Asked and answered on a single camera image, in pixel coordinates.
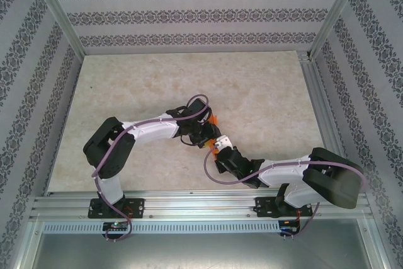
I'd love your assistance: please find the orange paper sheet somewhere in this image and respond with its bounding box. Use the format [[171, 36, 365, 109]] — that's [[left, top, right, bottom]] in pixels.
[[206, 113, 222, 162]]

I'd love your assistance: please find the grey metal sheet panel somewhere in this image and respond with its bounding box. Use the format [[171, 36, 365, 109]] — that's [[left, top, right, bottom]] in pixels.
[[12, 218, 391, 269]]

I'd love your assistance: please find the short black left gripper cable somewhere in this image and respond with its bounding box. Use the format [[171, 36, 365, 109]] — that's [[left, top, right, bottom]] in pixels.
[[179, 135, 198, 147]]

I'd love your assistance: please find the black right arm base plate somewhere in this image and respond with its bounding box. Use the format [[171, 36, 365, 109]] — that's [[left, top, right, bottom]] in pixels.
[[254, 195, 312, 219]]

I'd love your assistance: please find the long aluminium mounting rail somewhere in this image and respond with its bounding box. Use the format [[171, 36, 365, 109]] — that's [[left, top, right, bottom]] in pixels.
[[30, 188, 372, 219]]

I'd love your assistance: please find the slotted grey cable duct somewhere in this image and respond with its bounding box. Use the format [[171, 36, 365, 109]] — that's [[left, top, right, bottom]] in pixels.
[[42, 220, 281, 234]]

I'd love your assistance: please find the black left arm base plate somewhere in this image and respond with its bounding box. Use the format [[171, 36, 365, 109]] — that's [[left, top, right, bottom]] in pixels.
[[88, 198, 145, 219]]

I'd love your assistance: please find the aluminium side rail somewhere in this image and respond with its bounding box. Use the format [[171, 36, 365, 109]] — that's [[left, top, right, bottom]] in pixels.
[[297, 51, 358, 193]]

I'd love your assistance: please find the aluminium frame post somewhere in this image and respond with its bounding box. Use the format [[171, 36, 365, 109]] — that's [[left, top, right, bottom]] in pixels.
[[28, 0, 86, 57], [310, 0, 368, 59]]

